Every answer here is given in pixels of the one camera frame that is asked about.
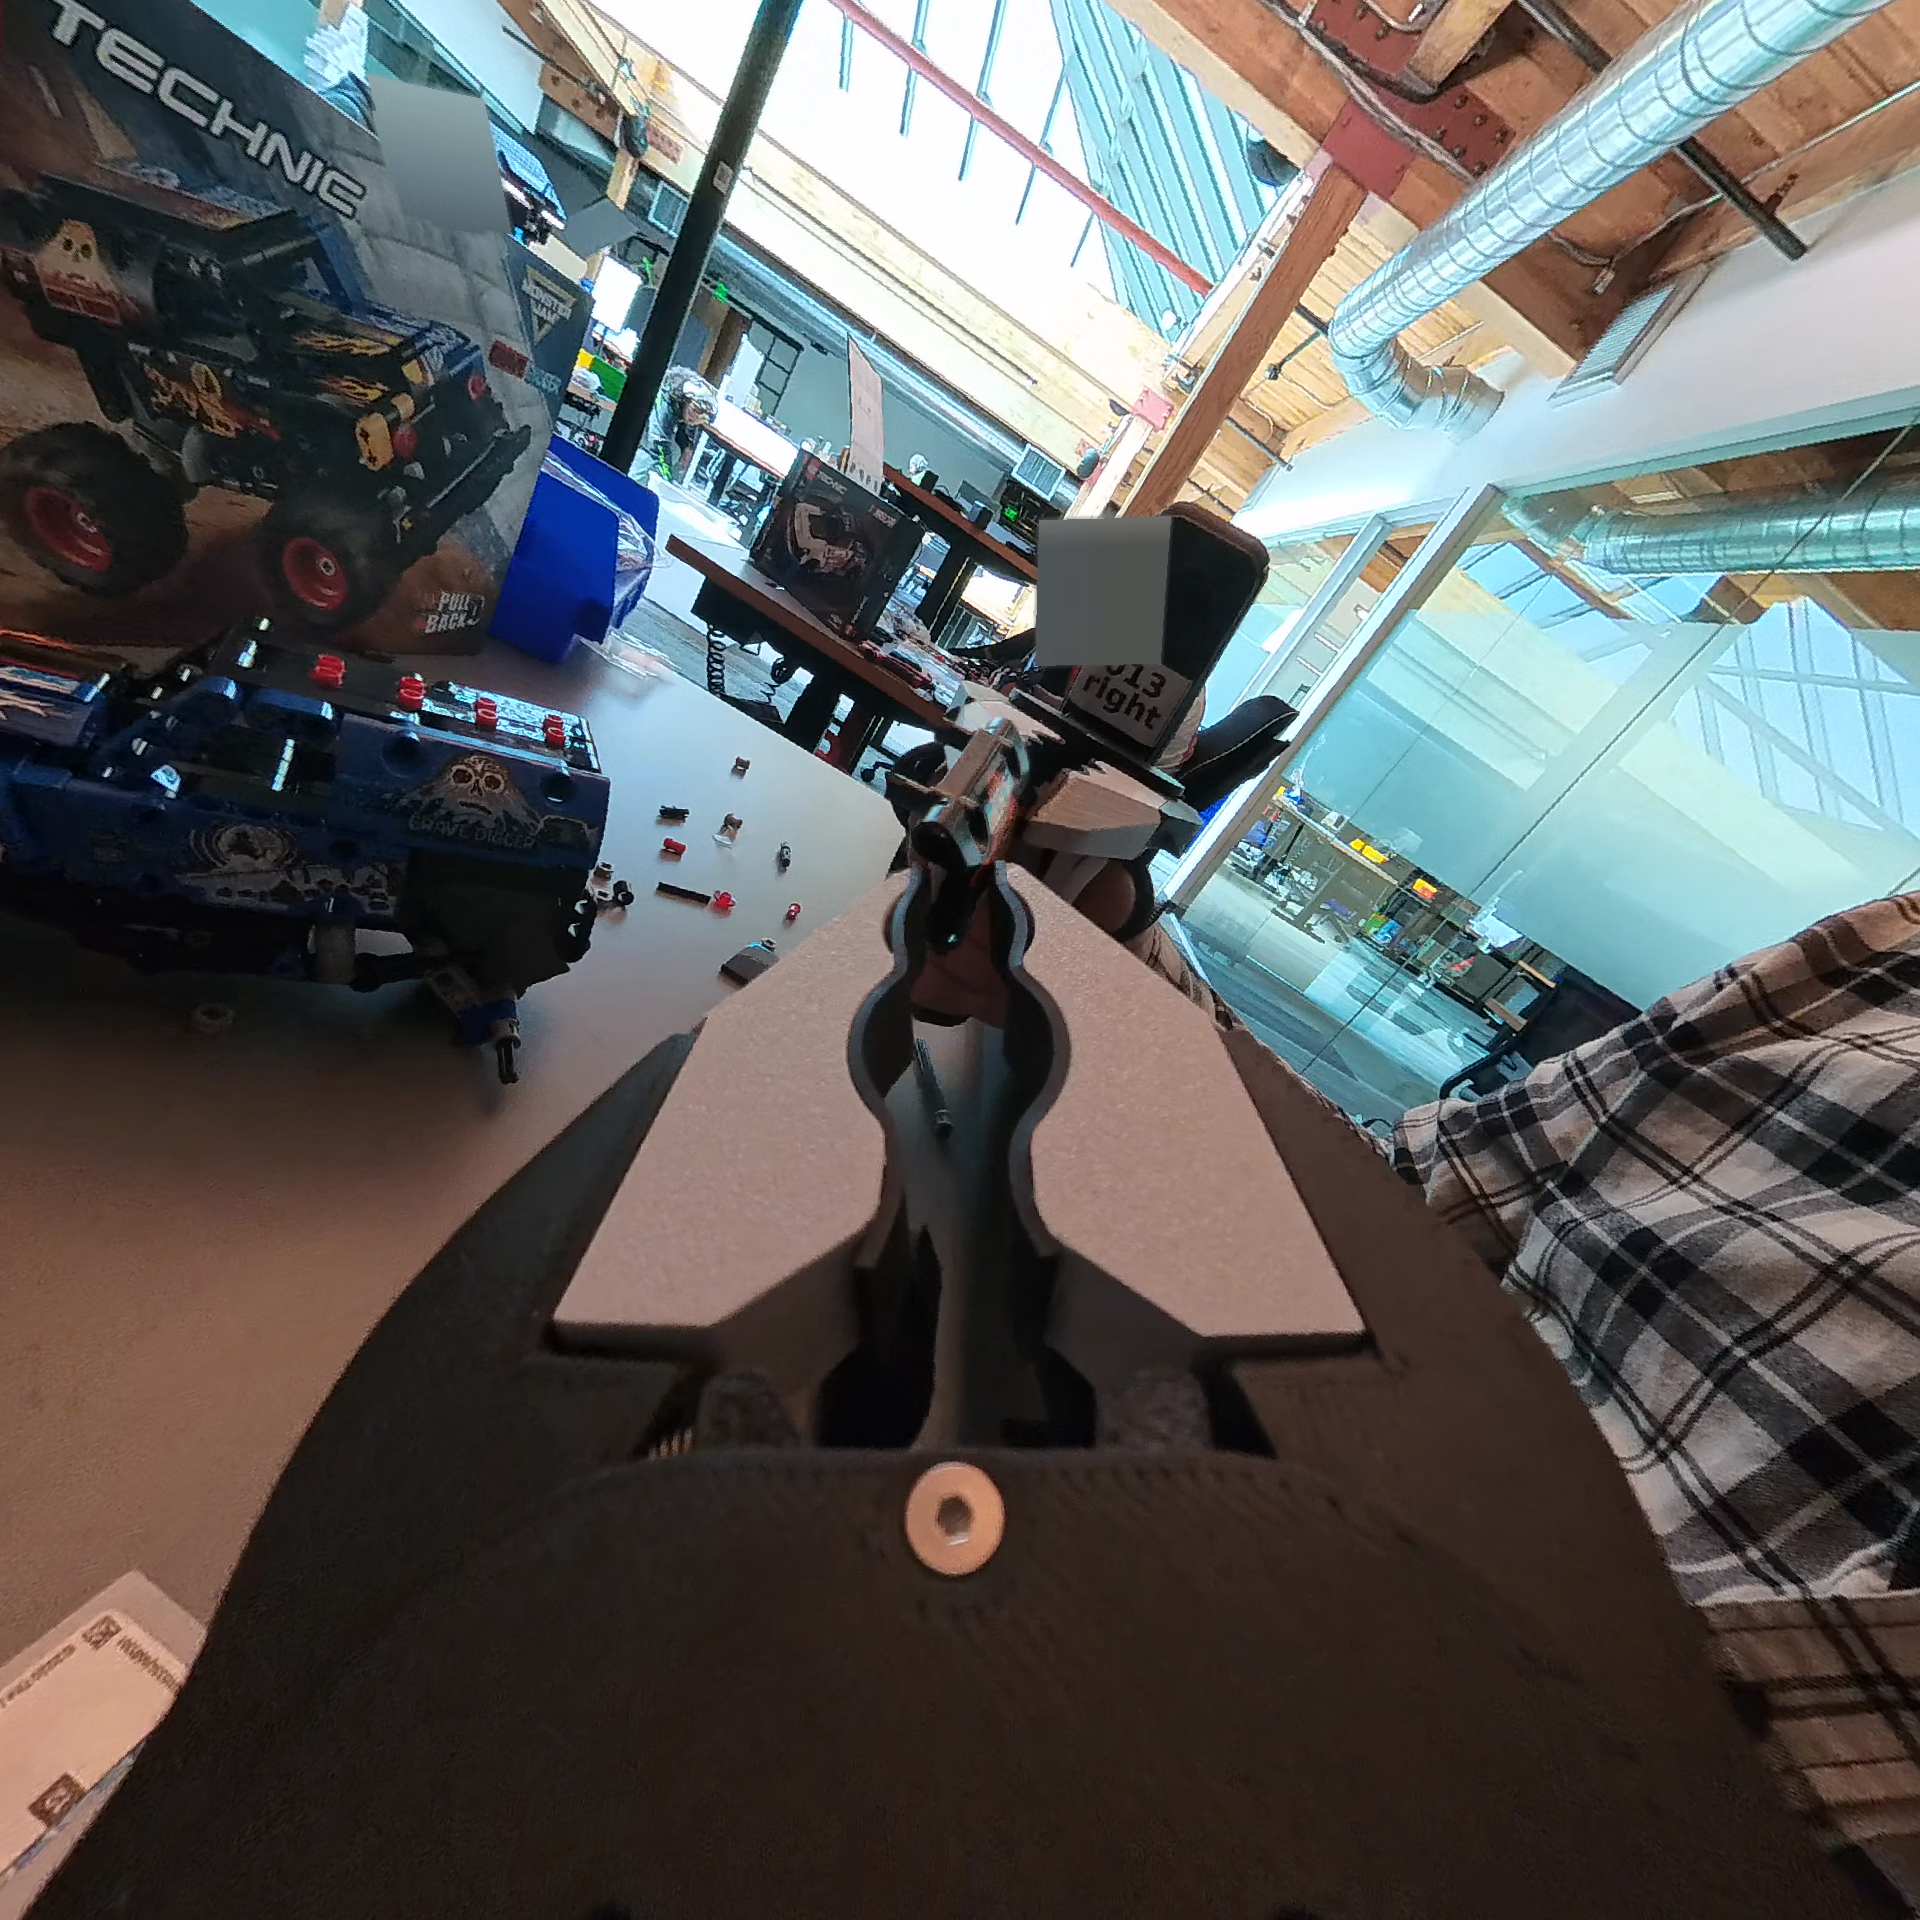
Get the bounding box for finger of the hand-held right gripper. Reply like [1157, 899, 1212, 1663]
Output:
[897, 721, 1039, 903]
[1005, 746, 1203, 873]

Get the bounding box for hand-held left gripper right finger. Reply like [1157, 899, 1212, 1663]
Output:
[956, 871, 1367, 1443]

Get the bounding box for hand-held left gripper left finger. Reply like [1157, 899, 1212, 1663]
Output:
[555, 871, 956, 1443]

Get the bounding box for blue black brick truck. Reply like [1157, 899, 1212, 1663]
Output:
[0, 632, 617, 1082]

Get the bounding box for grey desk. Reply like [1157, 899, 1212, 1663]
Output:
[0, 616, 932, 1920]

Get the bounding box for black office chair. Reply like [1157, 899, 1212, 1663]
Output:
[1186, 698, 1301, 818]

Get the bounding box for wooden background table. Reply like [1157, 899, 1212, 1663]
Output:
[668, 525, 1000, 760]

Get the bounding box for scattered small brick pieces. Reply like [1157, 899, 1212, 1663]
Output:
[586, 753, 819, 917]

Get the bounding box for black picture box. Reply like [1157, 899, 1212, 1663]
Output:
[747, 456, 923, 640]

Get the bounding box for blue storage bin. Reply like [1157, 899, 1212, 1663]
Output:
[490, 437, 666, 665]

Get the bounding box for black pole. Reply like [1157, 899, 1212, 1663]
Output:
[600, 0, 810, 473]

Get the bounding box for white sticker sheet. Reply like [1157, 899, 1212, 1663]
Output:
[0, 1572, 209, 1882]

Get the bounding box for monster truck set box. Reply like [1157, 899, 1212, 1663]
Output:
[0, 0, 560, 656]

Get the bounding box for silver ventilation duct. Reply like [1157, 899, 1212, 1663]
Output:
[1575, 490, 1920, 579]
[1330, 0, 1876, 427]

